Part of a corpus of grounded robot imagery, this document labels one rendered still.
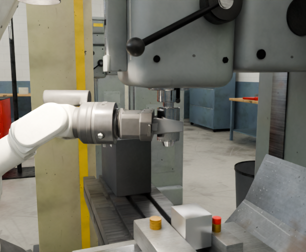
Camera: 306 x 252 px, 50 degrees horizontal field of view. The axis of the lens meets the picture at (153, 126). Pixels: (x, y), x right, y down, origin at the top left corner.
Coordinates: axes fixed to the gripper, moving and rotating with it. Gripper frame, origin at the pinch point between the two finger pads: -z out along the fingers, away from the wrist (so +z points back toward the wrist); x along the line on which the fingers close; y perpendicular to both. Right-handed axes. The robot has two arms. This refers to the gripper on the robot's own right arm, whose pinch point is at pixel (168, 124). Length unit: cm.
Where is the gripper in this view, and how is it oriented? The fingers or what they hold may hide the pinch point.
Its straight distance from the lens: 68.8
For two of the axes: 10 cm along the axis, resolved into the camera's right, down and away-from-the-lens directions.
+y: -0.1, 9.9, 1.5
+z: -10.0, -0.2, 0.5
